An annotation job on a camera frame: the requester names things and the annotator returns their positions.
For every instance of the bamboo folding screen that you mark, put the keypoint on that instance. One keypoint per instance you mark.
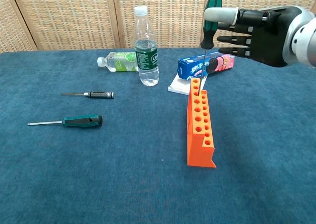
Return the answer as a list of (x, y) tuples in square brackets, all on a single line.
[(74, 16)]

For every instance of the blue cookie box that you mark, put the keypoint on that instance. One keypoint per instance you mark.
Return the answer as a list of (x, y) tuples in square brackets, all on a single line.
[(192, 69)]

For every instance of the white flat box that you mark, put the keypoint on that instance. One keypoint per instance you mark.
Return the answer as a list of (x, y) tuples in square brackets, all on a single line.
[(179, 86)]

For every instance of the blue table mat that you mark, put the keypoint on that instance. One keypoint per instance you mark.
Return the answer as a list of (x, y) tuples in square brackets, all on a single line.
[(98, 172)]

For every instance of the black metal precision screwdriver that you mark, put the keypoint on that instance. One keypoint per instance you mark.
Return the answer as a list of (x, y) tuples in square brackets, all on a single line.
[(100, 95)]

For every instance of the clear bottle dark green label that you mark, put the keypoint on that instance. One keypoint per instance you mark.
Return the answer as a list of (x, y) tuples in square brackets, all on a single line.
[(147, 58)]

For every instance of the orange tool holder rack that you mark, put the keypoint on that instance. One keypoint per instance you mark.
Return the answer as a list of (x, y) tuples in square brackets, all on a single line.
[(197, 145)]

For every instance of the green black striped screwdriver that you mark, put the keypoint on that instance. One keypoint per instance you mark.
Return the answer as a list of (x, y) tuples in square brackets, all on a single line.
[(209, 32)]

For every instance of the clear bottle light green label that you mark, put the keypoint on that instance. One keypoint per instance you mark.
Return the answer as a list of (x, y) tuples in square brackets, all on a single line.
[(121, 62)]

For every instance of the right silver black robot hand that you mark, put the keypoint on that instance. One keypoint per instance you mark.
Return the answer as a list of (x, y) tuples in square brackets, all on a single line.
[(269, 36)]

